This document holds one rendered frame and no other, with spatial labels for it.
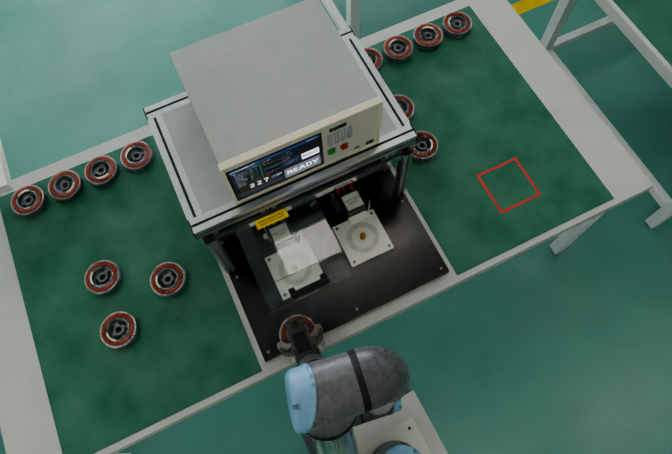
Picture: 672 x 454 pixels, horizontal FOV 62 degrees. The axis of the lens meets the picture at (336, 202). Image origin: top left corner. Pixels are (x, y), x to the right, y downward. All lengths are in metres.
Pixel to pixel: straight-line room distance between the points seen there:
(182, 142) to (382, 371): 0.92
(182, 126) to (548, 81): 1.34
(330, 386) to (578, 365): 1.78
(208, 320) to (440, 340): 1.13
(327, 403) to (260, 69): 0.85
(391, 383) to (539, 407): 1.59
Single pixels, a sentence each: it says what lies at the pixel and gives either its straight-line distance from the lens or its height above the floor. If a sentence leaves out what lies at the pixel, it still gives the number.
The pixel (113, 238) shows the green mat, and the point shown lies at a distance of 2.02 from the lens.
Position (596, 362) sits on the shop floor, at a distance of 2.73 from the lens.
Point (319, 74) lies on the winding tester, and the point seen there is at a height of 1.32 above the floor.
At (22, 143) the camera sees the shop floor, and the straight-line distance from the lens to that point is 3.34.
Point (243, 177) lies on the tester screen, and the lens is 1.43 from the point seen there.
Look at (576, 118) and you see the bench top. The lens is 2.22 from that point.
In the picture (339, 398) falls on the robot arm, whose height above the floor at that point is 1.44.
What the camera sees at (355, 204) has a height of 0.92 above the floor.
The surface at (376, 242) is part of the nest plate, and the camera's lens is 1.82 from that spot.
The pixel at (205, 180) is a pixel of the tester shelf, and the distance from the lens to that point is 1.59.
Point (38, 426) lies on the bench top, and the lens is 1.98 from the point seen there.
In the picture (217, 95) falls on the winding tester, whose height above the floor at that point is 1.32.
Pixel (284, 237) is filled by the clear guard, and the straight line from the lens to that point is 1.54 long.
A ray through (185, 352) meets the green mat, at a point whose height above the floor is 0.75.
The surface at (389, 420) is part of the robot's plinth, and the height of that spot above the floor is 0.75.
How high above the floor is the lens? 2.50
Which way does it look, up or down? 66 degrees down
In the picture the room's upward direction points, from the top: 4 degrees counter-clockwise
